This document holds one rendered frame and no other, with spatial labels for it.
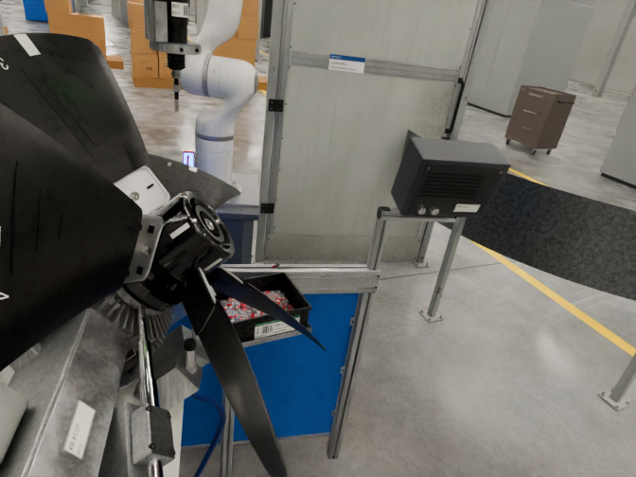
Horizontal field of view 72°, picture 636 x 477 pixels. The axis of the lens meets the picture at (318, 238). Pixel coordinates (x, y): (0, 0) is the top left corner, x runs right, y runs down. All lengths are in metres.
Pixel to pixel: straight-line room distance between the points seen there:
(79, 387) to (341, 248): 2.54
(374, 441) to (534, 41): 9.23
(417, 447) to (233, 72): 1.58
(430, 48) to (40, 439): 2.57
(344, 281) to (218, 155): 0.56
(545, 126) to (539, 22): 3.46
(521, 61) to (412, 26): 7.70
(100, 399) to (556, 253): 2.08
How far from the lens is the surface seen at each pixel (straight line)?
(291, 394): 1.61
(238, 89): 1.38
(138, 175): 0.71
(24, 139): 0.46
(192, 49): 0.68
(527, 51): 10.33
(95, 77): 0.77
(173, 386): 0.81
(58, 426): 0.54
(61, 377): 0.57
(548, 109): 7.31
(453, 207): 1.31
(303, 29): 2.54
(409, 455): 2.00
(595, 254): 2.34
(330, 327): 1.44
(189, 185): 0.90
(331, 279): 1.30
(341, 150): 2.71
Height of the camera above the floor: 1.53
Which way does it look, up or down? 27 degrees down
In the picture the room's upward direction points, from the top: 8 degrees clockwise
